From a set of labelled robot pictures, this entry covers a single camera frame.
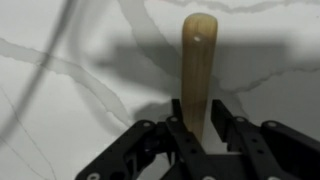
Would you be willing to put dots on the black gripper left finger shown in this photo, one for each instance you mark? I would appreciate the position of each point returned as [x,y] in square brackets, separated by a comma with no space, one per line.
[186,143]

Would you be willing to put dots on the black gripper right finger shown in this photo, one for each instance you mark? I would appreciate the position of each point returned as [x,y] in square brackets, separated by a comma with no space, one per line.
[260,140]

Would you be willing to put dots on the wooden spatula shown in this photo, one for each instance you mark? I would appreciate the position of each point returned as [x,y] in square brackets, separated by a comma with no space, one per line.
[198,66]

